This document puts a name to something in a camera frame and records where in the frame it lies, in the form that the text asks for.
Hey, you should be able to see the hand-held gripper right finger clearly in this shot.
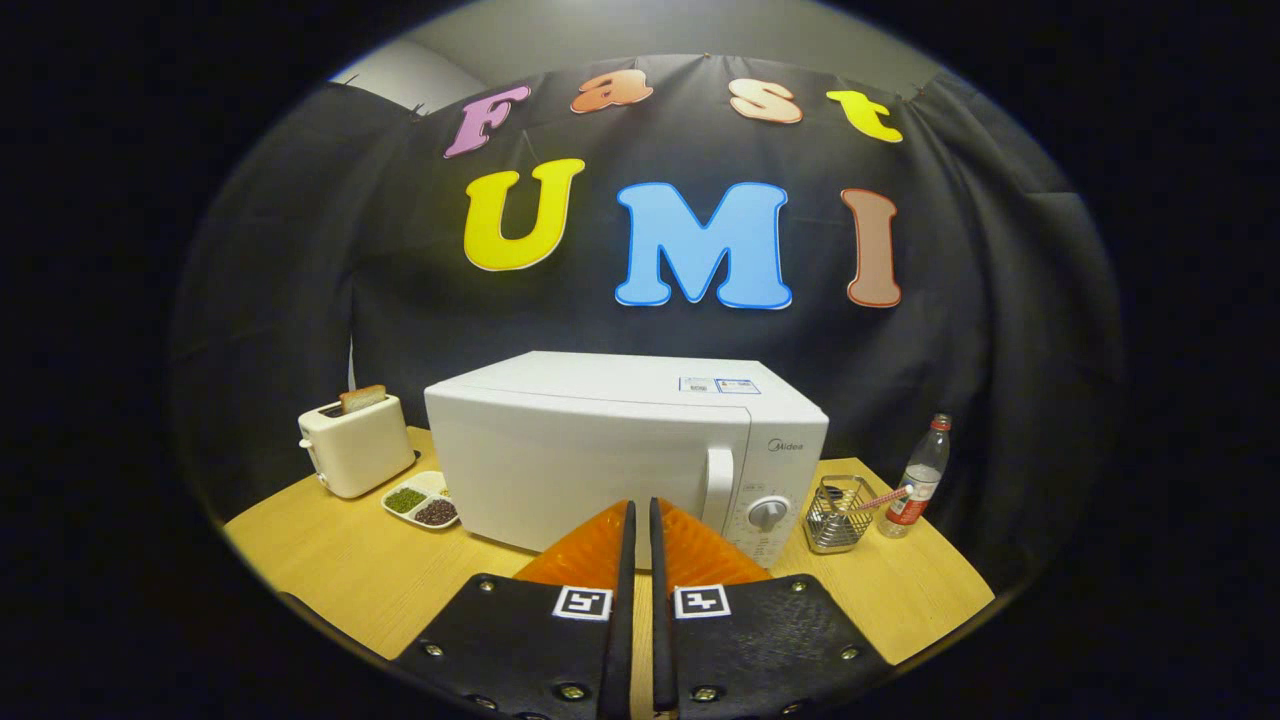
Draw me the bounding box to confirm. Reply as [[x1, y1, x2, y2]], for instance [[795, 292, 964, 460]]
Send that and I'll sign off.
[[650, 497, 894, 719]]

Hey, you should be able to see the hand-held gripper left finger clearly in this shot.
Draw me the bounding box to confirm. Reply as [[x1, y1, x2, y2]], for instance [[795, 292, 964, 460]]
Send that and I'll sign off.
[[392, 500, 638, 720]]

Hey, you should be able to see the white microwave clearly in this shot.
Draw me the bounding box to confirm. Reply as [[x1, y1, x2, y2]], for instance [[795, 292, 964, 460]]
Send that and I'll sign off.
[[424, 350, 830, 569]]

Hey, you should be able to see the white divided dish with beans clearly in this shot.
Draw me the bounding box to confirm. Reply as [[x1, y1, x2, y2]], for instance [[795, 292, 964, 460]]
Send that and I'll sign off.
[[381, 470, 461, 530]]

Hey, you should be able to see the clear plastic bottle red label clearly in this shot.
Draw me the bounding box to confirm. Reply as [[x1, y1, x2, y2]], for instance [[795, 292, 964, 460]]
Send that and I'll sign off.
[[879, 413, 953, 539]]

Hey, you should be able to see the cream white toaster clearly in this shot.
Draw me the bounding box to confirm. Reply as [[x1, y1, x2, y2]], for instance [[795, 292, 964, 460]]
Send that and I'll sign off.
[[298, 397, 417, 499]]

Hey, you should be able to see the metal wire mesh holder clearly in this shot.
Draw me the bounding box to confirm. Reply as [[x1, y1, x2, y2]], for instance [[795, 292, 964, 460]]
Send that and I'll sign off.
[[803, 475, 879, 555]]

